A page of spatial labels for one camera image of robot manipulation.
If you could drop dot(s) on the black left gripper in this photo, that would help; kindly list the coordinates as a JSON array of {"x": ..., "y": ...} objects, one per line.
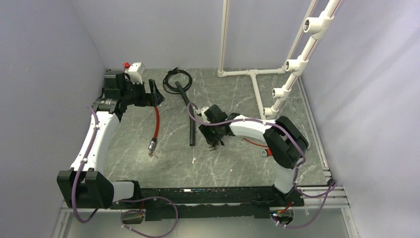
[{"x": 147, "y": 99}]

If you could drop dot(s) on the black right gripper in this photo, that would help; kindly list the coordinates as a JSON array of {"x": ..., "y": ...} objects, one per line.
[{"x": 210, "y": 138}]

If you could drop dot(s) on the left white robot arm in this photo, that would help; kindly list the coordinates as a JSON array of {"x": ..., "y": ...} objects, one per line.
[{"x": 83, "y": 185}]

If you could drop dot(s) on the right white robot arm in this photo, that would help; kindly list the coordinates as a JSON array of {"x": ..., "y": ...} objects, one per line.
[{"x": 285, "y": 142}]

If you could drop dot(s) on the small silver keys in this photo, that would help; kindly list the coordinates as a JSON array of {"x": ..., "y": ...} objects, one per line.
[{"x": 152, "y": 154}]

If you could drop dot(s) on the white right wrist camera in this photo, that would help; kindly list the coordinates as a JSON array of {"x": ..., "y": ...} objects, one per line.
[{"x": 202, "y": 115}]

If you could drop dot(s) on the red handled wrench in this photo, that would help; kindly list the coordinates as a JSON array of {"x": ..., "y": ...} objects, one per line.
[{"x": 266, "y": 152}]

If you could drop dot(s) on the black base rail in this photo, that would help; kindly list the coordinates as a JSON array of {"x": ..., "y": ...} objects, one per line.
[{"x": 210, "y": 202}]

